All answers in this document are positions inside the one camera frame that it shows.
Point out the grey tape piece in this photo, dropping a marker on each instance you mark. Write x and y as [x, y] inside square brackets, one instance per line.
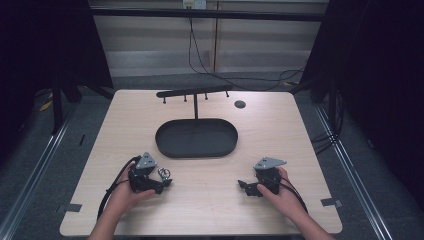
[69, 208]
[331, 202]

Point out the black hook stand with tray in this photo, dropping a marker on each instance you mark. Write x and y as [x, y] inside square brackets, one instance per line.
[196, 138]

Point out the black metal stand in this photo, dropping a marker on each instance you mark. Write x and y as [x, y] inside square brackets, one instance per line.
[57, 110]

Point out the person's left hand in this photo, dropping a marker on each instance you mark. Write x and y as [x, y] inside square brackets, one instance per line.
[125, 198]

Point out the white wall power outlet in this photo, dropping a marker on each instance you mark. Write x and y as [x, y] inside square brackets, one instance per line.
[195, 4]

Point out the black horizontal frame bar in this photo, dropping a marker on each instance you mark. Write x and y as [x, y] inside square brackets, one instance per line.
[206, 14]

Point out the black curtain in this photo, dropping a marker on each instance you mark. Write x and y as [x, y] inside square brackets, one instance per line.
[376, 66]
[46, 43]

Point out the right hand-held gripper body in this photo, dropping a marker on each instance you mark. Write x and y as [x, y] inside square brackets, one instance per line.
[268, 175]

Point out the aluminium floor rail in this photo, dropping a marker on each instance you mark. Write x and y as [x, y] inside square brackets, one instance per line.
[30, 180]
[353, 180]

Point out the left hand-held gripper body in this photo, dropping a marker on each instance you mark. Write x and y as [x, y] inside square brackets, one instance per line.
[141, 178]

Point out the person's right hand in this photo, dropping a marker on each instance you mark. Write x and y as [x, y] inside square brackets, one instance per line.
[283, 200]

